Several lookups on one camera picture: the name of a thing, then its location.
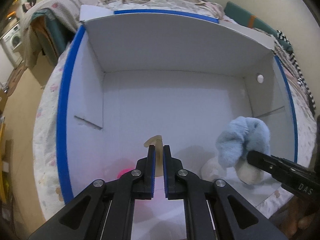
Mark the white washing machine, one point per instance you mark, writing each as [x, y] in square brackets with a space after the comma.
[12, 38]

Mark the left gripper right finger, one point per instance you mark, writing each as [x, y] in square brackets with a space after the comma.
[167, 171]

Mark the brown floor mat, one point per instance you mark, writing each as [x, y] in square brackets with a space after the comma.
[14, 78]

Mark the person right hand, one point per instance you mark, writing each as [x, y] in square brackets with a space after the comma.
[296, 218]

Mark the checkered blanket on chair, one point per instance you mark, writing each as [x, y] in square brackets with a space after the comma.
[66, 11]

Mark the teal headboard cushion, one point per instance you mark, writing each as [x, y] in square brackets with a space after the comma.
[247, 19]

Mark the black white patterned blanket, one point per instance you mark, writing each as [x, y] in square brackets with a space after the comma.
[300, 78]

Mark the tan soft sponge block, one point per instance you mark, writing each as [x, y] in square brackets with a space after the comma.
[157, 142]

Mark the light blue fluffy sock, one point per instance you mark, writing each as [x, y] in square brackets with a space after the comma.
[242, 135]

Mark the teal chair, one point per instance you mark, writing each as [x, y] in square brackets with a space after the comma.
[52, 35]

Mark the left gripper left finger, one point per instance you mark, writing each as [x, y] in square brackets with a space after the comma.
[150, 172]

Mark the white plush toy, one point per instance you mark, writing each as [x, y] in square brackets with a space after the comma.
[242, 171]

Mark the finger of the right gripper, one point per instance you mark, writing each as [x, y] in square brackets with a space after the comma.
[270, 163]

